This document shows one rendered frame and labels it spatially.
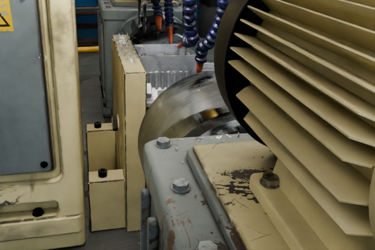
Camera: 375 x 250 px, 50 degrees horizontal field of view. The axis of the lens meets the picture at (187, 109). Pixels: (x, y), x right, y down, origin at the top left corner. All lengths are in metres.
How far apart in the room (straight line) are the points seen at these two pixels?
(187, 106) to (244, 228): 0.30
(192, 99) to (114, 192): 0.33
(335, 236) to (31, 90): 0.53
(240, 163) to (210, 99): 0.20
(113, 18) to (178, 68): 0.49
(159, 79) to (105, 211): 0.29
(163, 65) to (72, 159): 0.26
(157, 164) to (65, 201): 0.41
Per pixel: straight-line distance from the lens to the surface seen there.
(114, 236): 0.88
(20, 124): 0.72
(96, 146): 1.04
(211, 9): 6.08
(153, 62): 0.82
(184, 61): 0.84
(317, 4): 0.27
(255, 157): 0.40
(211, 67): 0.89
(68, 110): 0.71
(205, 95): 0.59
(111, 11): 1.28
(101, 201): 0.85
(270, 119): 0.28
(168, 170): 0.39
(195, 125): 0.53
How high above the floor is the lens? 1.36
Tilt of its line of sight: 23 degrees down
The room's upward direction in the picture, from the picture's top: 3 degrees clockwise
